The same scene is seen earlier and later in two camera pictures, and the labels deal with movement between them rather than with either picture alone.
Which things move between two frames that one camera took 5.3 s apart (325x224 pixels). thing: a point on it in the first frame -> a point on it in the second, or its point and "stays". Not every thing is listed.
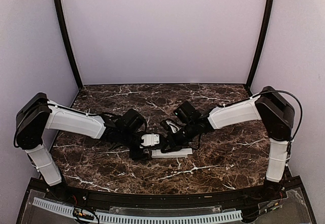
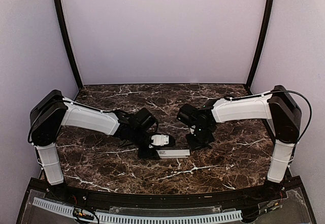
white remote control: [157, 154] stays
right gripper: [174, 145] -> [193, 145]
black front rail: [221, 199] stays
